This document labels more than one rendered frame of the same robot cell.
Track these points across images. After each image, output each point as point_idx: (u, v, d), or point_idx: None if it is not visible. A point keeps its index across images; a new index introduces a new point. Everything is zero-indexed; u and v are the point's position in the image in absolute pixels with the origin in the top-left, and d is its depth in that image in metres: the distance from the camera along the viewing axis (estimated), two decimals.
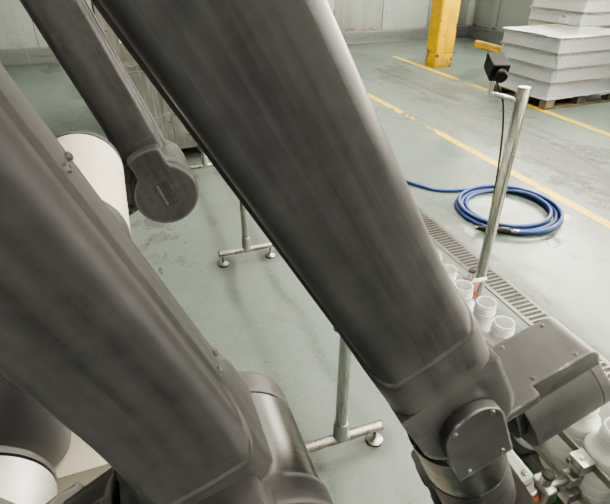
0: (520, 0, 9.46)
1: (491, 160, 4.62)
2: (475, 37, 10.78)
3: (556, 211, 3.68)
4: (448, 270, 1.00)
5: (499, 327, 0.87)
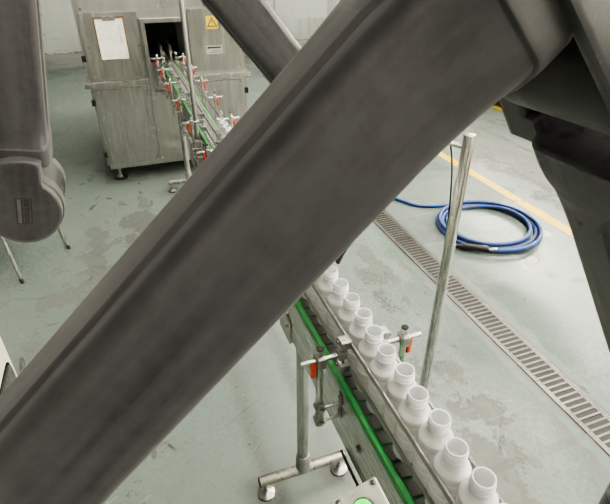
0: None
1: (475, 174, 4.64)
2: None
3: (536, 228, 3.69)
4: (376, 331, 1.02)
5: (416, 395, 0.89)
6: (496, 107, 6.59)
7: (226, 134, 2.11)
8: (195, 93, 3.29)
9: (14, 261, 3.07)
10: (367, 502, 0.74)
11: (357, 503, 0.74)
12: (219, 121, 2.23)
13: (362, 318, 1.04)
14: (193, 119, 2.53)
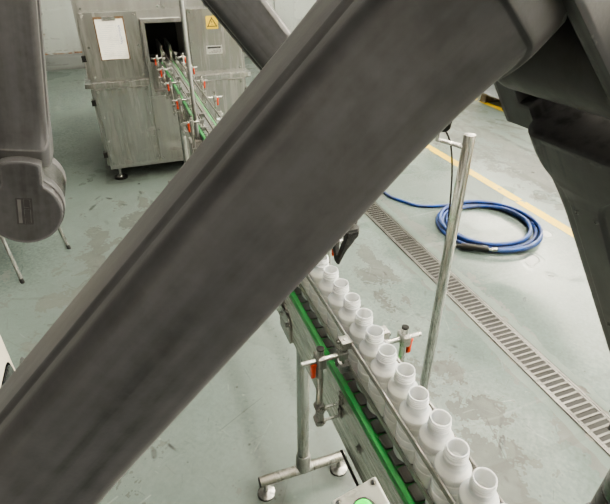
0: None
1: (475, 174, 4.64)
2: None
3: (536, 228, 3.69)
4: (377, 331, 1.02)
5: (417, 396, 0.89)
6: (496, 107, 6.59)
7: None
8: (195, 93, 3.29)
9: (14, 261, 3.07)
10: (367, 502, 0.74)
11: (357, 503, 0.74)
12: (219, 121, 2.23)
13: (363, 319, 1.04)
14: (193, 119, 2.53)
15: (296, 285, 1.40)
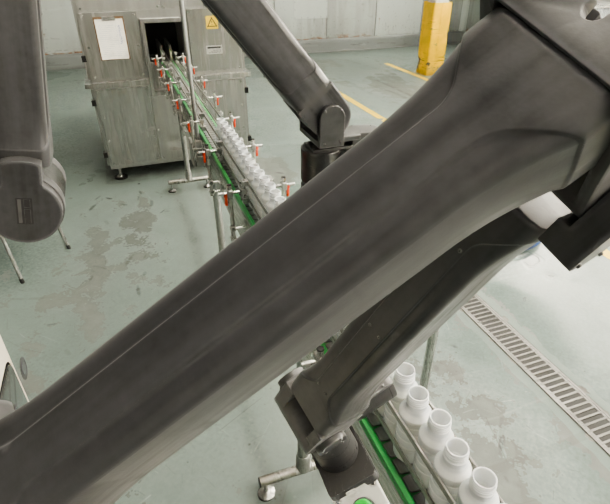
0: None
1: None
2: None
3: None
4: None
5: (416, 395, 0.89)
6: None
7: (226, 134, 2.11)
8: (195, 93, 3.29)
9: (14, 261, 3.07)
10: (367, 501, 0.74)
11: (357, 503, 0.74)
12: (219, 121, 2.23)
13: None
14: (193, 119, 2.53)
15: None
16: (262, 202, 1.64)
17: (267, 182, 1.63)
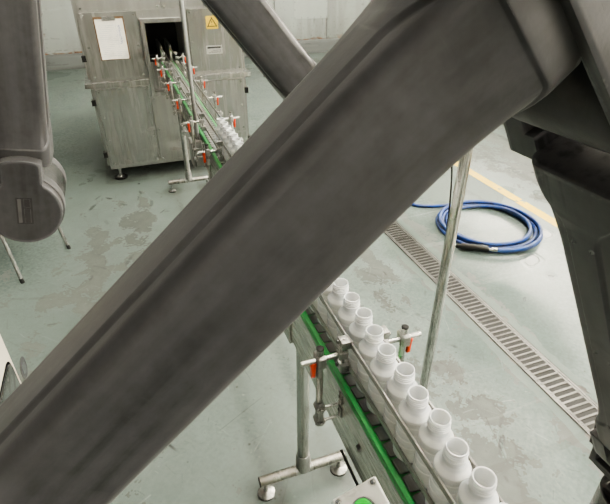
0: None
1: (475, 174, 4.64)
2: None
3: (536, 228, 3.69)
4: (376, 330, 1.02)
5: (416, 395, 0.89)
6: None
7: (226, 134, 2.11)
8: (195, 93, 3.29)
9: (14, 261, 3.07)
10: (367, 501, 0.74)
11: (357, 502, 0.74)
12: (219, 121, 2.23)
13: (362, 318, 1.04)
14: (193, 119, 2.54)
15: None
16: None
17: None
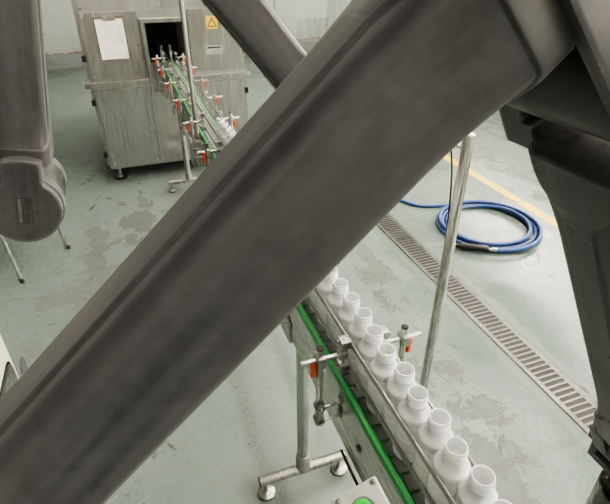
0: None
1: (475, 174, 4.64)
2: None
3: (536, 228, 3.69)
4: (376, 330, 1.02)
5: (416, 395, 0.89)
6: None
7: (226, 134, 2.11)
8: (195, 93, 3.29)
9: (14, 261, 3.07)
10: (367, 501, 0.74)
11: (357, 502, 0.74)
12: (219, 121, 2.23)
13: (362, 318, 1.04)
14: (193, 119, 2.54)
15: None
16: None
17: None
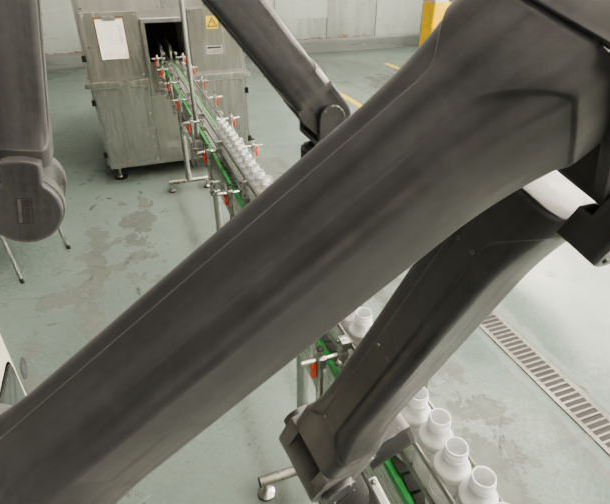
0: None
1: None
2: None
3: None
4: None
5: (416, 395, 0.89)
6: None
7: (226, 134, 2.11)
8: (195, 93, 3.29)
9: (14, 261, 3.07)
10: None
11: None
12: (219, 121, 2.23)
13: (362, 318, 1.04)
14: (193, 119, 2.54)
15: None
16: None
17: (267, 182, 1.64)
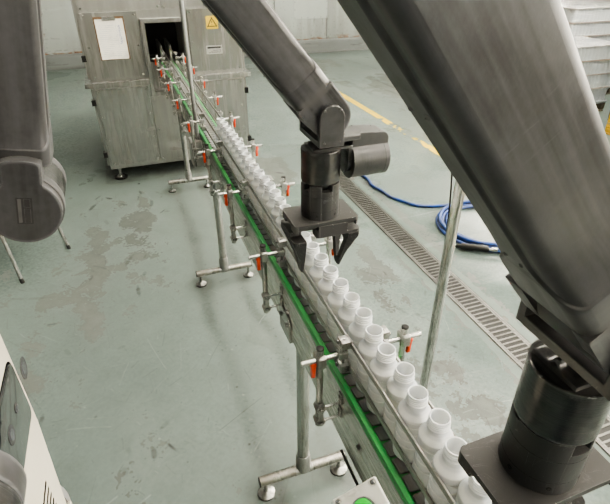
0: None
1: None
2: None
3: None
4: (376, 330, 1.02)
5: (416, 395, 0.89)
6: None
7: (226, 134, 2.11)
8: (195, 93, 3.29)
9: (14, 261, 3.07)
10: (367, 501, 0.74)
11: (357, 502, 0.74)
12: (219, 121, 2.23)
13: (362, 318, 1.04)
14: (193, 119, 2.54)
15: (296, 285, 1.40)
16: (262, 202, 1.65)
17: (267, 182, 1.64)
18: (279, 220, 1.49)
